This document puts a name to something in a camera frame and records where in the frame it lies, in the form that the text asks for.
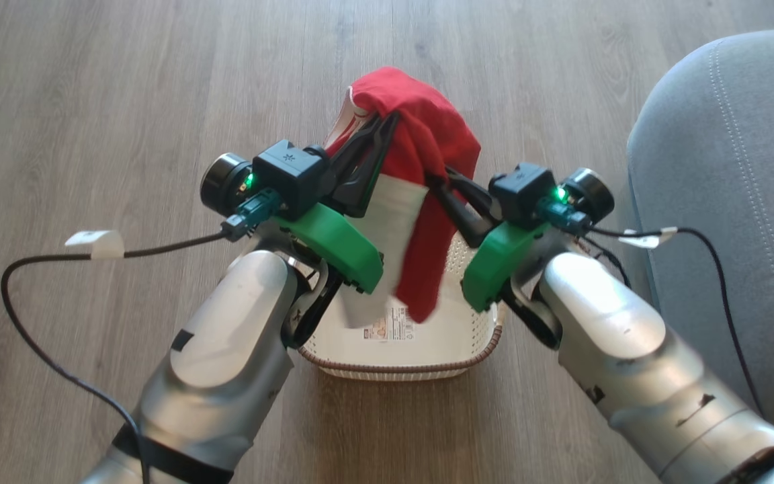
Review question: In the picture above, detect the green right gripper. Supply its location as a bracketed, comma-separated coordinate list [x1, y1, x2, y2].
[425, 165, 550, 313]

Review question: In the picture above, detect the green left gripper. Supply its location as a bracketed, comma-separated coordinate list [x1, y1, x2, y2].
[271, 112, 402, 295]

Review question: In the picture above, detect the red garment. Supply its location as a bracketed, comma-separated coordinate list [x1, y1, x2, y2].
[325, 66, 482, 325]

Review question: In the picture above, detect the white woven laundry basket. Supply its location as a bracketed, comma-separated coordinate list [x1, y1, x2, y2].
[298, 227, 506, 382]

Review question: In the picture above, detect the grey sofa seat cushion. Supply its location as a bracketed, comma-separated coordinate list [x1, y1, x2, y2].
[626, 28, 774, 446]

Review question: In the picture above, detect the teal cable connector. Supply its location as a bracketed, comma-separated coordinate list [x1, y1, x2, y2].
[535, 198, 593, 237]
[222, 188, 286, 242]

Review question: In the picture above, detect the white cable label tag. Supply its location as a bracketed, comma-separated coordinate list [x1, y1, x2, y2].
[618, 227, 679, 250]
[64, 229, 126, 260]

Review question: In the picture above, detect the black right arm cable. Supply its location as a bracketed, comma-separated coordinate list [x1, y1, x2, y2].
[587, 226, 765, 419]

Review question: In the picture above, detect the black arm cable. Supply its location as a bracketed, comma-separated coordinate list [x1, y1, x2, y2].
[587, 226, 765, 419]
[0, 231, 228, 484]

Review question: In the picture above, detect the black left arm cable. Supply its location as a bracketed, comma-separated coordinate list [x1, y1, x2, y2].
[0, 231, 228, 484]

